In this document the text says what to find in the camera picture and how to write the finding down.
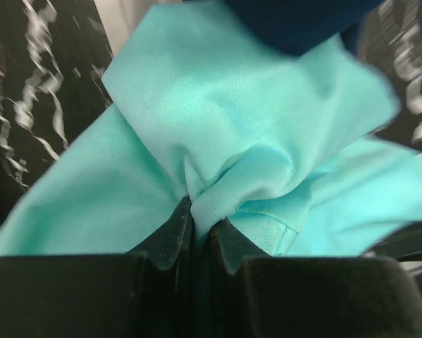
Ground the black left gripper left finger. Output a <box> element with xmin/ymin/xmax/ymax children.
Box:
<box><xmin>0</xmin><ymin>198</ymin><xmax>193</xmax><ymax>337</ymax></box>

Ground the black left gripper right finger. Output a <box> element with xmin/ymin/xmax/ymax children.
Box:
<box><xmin>209</xmin><ymin>220</ymin><xmax>422</xmax><ymax>337</ymax></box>

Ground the teal t shirt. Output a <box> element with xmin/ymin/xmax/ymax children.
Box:
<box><xmin>0</xmin><ymin>1</ymin><xmax>422</xmax><ymax>257</ymax></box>

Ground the navy blue t shirt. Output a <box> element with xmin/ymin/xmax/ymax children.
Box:
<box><xmin>224</xmin><ymin>0</ymin><xmax>382</xmax><ymax>56</ymax></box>

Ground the white t shirt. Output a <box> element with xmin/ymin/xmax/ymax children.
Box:
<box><xmin>94</xmin><ymin>0</ymin><xmax>163</xmax><ymax>56</ymax></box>

